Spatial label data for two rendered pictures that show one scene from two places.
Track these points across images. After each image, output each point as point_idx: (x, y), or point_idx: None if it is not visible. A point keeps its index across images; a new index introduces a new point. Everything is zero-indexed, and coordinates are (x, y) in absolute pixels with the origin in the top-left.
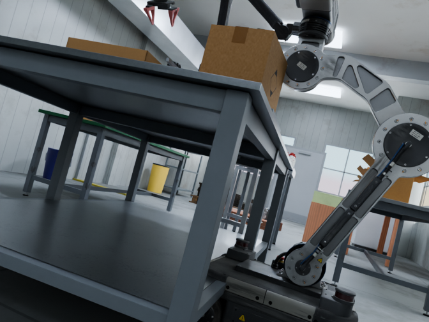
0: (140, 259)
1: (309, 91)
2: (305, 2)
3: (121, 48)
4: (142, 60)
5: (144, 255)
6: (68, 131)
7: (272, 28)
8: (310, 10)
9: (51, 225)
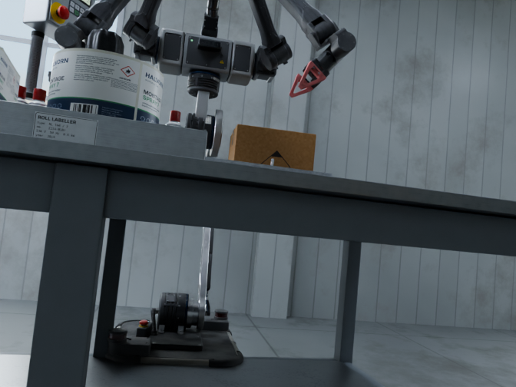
0: (284, 384)
1: None
2: (243, 78)
3: None
4: None
5: (264, 386)
6: (93, 310)
7: (147, 27)
8: (227, 77)
9: None
